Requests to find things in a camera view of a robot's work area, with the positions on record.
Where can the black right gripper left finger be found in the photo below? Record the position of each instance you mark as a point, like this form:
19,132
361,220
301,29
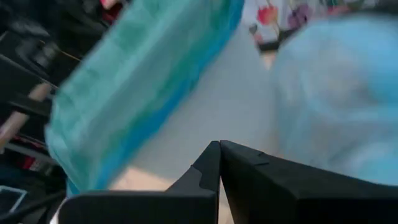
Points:
140,207

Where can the blue plastic bin liner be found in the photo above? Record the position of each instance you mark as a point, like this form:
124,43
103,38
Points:
335,93

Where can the white plastic trash bin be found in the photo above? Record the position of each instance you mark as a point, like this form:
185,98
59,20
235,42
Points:
224,109

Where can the teal mesh bag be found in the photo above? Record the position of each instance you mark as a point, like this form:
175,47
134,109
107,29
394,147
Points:
140,77

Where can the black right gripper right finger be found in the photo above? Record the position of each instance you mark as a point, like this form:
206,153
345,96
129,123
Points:
295,193

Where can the floral print curtain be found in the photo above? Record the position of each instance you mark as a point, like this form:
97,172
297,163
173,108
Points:
273,15

